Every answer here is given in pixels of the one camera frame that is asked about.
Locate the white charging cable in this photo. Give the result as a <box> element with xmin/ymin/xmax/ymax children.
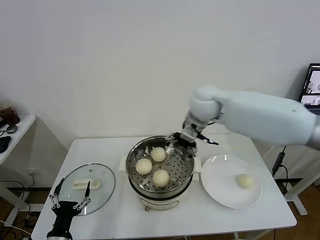
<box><xmin>263</xmin><ymin>144</ymin><xmax>276</xmax><ymax>158</ymax></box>

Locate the dark grey open laptop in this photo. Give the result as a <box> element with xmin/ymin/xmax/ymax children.
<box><xmin>298</xmin><ymin>63</ymin><xmax>320</xmax><ymax>112</ymax></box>

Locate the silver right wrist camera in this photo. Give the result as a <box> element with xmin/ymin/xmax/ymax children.
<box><xmin>181</xmin><ymin>122</ymin><xmax>200</xmax><ymax>142</ymax></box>

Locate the glass lid with white handle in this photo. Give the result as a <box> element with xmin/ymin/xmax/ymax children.
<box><xmin>56</xmin><ymin>163</ymin><xmax>116</xmax><ymax>217</ymax></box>

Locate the white round plate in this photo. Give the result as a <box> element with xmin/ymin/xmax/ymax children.
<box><xmin>200</xmin><ymin>154</ymin><xmax>263</xmax><ymax>210</ymax></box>

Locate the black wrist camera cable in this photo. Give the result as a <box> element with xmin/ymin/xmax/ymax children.
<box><xmin>198</xmin><ymin>134</ymin><xmax>220</xmax><ymax>146</ymax></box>

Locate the black computer mouse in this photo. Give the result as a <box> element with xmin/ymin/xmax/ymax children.
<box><xmin>0</xmin><ymin>136</ymin><xmax>12</xmax><ymax>154</ymax></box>

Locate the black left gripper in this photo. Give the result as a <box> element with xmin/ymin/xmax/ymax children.
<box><xmin>49</xmin><ymin>177</ymin><xmax>92</xmax><ymax>230</ymax></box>

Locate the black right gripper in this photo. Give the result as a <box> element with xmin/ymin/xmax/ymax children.
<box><xmin>166</xmin><ymin>132</ymin><xmax>199</xmax><ymax>158</ymax></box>

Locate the plastic iced coffee cup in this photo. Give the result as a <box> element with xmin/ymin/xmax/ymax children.
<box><xmin>0</xmin><ymin>99</ymin><xmax>21</xmax><ymax>126</ymax></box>

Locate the white side desk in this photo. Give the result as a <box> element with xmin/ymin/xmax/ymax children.
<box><xmin>0</xmin><ymin>114</ymin><xmax>38</xmax><ymax>227</ymax></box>

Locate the steel perforated steamer basket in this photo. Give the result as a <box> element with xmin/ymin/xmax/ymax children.
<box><xmin>125</xmin><ymin>136</ymin><xmax>195</xmax><ymax>198</ymax></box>

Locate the black floor cable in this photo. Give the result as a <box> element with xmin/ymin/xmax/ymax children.
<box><xmin>0</xmin><ymin>180</ymin><xmax>35</xmax><ymax>226</ymax></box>

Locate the white electric cooking pot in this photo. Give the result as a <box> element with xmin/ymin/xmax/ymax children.
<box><xmin>117</xmin><ymin>156</ymin><xmax>202</xmax><ymax>213</ymax></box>

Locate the white steamed baozi bun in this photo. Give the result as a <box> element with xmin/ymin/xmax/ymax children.
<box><xmin>235</xmin><ymin>174</ymin><xmax>255</xmax><ymax>190</ymax></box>
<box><xmin>151</xmin><ymin>169</ymin><xmax>171</xmax><ymax>188</ymax></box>
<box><xmin>135</xmin><ymin>158</ymin><xmax>153</xmax><ymax>175</ymax></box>
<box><xmin>151</xmin><ymin>146</ymin><xmax>167</xmax><ymax>163</ymax></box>

